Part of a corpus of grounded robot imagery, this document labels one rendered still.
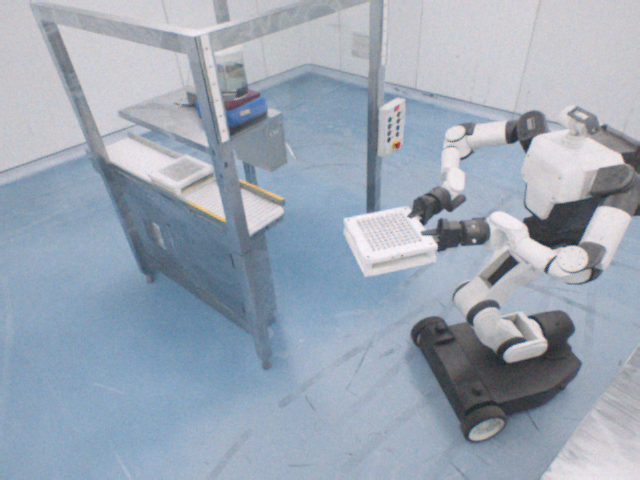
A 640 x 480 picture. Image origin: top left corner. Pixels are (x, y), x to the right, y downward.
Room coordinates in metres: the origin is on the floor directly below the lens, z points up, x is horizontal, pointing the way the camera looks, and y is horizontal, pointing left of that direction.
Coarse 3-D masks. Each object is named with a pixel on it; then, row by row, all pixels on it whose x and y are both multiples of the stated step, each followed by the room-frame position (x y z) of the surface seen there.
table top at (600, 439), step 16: (624, 368) 0.73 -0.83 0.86; (608, 384) 0.68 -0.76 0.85; (624, 384) 0.68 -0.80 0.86; (608, 400) 0.64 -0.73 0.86; (624, 400) 0.63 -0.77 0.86; (592, 416) 0.59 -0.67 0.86; (608, 416) 0.59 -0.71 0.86; (624, 416) 0.59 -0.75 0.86; (576, 432) 0.56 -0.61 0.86; (592, 432) 0.55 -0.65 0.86; (608, 432) 0.55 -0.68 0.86; (624, 432) 0.55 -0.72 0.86; (576, 448) 0.52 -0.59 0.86; (592, 448) 0.51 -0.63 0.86; (608, 448) 0.51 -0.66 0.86; (624, 448) 0.51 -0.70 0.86; (560, 464) 0.48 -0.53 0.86; (576, 464) 0.48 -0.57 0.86; (592, 464) 0.48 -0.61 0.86; (608, 464) 0.48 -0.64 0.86; (624, 464) 0.47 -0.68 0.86
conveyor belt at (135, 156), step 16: (112, 144) 2.54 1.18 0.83; (128, 144) 2.52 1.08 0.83; (112, 160) 2.32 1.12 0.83; (128, 160) 2.31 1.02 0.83; (144, 160) 2.29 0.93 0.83; (160, 160) 2.28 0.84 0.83; (144, 176) 2.10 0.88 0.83; (208, 192) 1.89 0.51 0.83; (208, 208) 1.75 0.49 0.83; (256, 208) 1.72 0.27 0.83; (272, 208) 1.71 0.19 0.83; (256, 224) 1.60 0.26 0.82
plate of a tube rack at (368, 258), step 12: (360, 216) 1.29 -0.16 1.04; (384, 216) 1.28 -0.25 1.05; (396, 216) 1.27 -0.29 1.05; (348, 228) 1.23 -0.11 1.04; (420, 228) 1.19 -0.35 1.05; (360, 240) 1.15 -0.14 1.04; (372, 240) 1.15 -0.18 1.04; (432, 240) 1.12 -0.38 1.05; (360, 252) 1.09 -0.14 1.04; (372, 252) 1.08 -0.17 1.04; (384, 252) 1.08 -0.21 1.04; (396, 252) 1.08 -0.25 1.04; (408, 252) 1.07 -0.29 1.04; (420, 252) 1.08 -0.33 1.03
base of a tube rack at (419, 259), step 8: (344, 232) 1.27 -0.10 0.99; (352, 240) 1.21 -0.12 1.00; (352, 248) 1.18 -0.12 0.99; (360, 256) 1.12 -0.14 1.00; (408, 256) 1.10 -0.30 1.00; (416, 256) 1.10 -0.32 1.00; (424, 256) 1.10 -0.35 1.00; (360, 264) 1.09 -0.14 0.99; (376, 264) 1.08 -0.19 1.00; (384, 264) 1.07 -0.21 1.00; (392, 264) 1.07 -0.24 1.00; (400, 264) 1.07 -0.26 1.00; (408, 264) 1.07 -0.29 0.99; (416, 264) 1.08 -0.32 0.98; (368, 272) 1.05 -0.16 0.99; (376, 272) 1.05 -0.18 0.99; (384, 272) 1.06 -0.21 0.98
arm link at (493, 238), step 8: (488, 216) 1.23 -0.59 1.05; (480, 224) 1.15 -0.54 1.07; (488, 224) 1.16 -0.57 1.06; (480, 232) 1.13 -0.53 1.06; (488, 232) 1.14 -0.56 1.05; (496, 232) 1.14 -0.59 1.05; (504, 232) 1.14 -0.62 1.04; (480, 240) 1.12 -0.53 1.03; (488, 240) 1.14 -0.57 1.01; (496, 240) 1.14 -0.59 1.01; (504, 240) 1.15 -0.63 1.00; (488, 248) 1.15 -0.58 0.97; (496, 248) 1.14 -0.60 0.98
